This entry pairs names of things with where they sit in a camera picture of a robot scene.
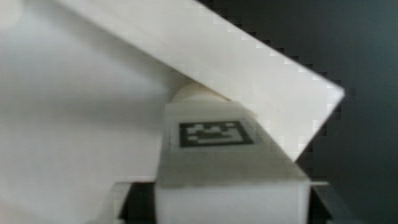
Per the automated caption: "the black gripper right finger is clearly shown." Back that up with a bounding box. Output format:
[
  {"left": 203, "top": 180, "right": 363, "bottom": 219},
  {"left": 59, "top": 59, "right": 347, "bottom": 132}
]
[{"left": 308, "top": 181, "right": 358, "bottom": 224}]

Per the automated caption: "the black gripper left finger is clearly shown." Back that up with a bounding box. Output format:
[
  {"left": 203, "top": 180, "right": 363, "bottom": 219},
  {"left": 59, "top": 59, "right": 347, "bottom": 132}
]
[{"left": 100, "top": 182, "right": 157, "bottom": 224}]

